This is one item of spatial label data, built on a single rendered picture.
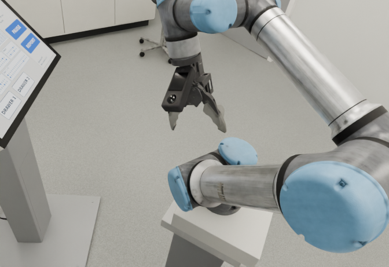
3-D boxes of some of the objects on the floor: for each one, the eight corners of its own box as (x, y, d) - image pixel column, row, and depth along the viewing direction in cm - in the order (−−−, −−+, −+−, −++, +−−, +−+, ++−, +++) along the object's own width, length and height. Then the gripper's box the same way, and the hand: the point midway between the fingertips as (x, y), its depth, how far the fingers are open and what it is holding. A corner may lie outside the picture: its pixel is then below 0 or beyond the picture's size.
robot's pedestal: (171, 248, 161) (195, 161, 113) (219, 275, 155) (266, 195, 106) (142, 300, 139) (157, 220, 91) (197, 335, 133) (243, 268, 84)
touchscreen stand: (101, 199, 177) (92, 51, 111) (84, 276, 143) (57, 128, 78) (14, 194, 169) (-50, 33, 103) (-26, 275, 135) (-158, 110, 70)
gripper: (231, 46, 66) (241, 120, 75) (159, 52, 74) (175, 118, 83) (220, 58, 59) (232, 138, 68) (142, 63, 67) (161, 134, 76)
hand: (197, 133), depth 73 cm, fingers open, 14 cm apart
